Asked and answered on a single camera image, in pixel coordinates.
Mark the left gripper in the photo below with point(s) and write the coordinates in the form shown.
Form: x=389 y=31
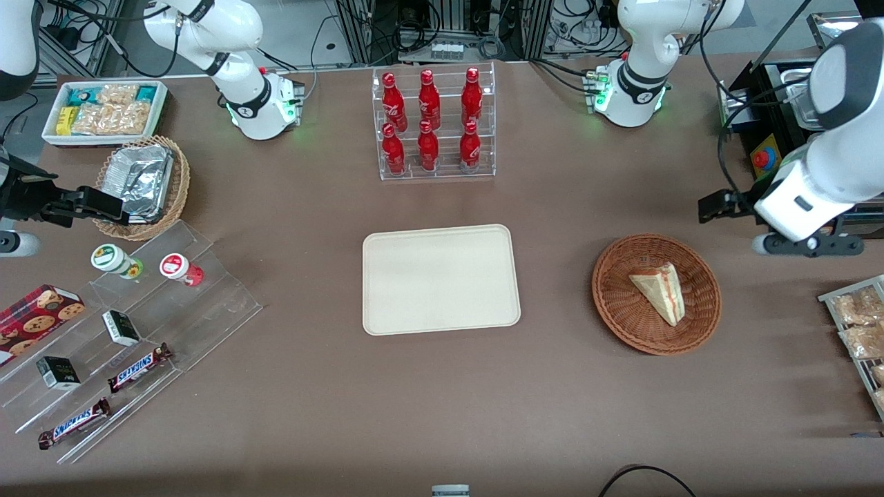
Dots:
x=740 y=206

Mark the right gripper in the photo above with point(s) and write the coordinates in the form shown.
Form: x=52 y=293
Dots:
x=24 y=195

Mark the triangle sandwich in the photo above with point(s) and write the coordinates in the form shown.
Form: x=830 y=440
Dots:
x=663 y=293

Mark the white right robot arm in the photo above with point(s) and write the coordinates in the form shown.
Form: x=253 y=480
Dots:
x=235 y=34

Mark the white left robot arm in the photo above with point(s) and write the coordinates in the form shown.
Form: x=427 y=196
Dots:
x=642 y=41

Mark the light wicker basket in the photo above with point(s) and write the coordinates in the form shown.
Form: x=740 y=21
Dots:
x=181 y=179

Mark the round brown wicker basket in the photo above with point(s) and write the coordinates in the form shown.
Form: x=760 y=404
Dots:
x=621 y=310

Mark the cream plastic tray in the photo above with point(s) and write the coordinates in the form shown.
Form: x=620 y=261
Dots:
x=442 y=279

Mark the green lid snack cup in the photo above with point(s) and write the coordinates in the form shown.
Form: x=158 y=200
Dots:
x=110 y=257

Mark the aluminium foil container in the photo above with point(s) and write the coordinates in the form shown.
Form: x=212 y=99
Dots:
x=141 y=179

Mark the white plastic snack bin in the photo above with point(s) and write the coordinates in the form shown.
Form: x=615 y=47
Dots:
x=103 y=140

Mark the yellow snack packet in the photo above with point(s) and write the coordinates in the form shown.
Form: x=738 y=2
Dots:
x=65 y=119

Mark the clear cracker bag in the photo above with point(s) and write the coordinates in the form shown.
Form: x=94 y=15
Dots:
x=117 y=94
x=114 y=119

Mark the black hot food display case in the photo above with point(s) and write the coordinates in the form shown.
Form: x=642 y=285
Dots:
x=768 y=110

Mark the red lid snack cup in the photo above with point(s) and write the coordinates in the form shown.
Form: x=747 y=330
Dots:
x=176 y=266

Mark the teal snack packet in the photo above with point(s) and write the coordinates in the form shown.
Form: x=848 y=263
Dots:
x=81 y=95
x=146 y=92

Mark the red cookie box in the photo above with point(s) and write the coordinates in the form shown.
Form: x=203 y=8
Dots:
x=38 y=321

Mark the small black box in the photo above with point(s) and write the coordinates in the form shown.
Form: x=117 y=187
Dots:
x=59 y=373
x=122 y=328

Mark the steel food pan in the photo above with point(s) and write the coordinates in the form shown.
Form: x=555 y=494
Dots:
x=801 y=96

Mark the clear acrylic stepped shelf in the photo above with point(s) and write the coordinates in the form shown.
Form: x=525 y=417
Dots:
x=207 y=310

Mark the snickers chocolate bar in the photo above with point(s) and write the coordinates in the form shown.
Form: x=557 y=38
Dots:
x=74 y=423
x=138 y=368

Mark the bagged fried snack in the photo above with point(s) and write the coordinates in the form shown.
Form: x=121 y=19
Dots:
x=878 y=375
x=863 y=342
x=860 y=307

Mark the red cola bottle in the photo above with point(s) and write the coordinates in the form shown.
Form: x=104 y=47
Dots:
x=394 y=152
x=469 y=148
x=394 y=103
x=472 y=96
x=428 y=148
x=429 y=100

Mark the clear acrylic bottle rack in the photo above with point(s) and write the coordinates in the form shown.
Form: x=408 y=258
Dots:
x=445 y=172

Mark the white terminal block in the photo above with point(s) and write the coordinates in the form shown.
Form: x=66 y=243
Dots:
x=447 y=51

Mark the small grey box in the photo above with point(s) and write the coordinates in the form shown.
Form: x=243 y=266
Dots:
x=450 y=491

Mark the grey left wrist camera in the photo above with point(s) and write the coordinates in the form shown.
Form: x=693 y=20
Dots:
x=829 y=245

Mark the aluminium profile frame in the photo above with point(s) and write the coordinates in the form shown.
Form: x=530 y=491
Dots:
x=356 y=27

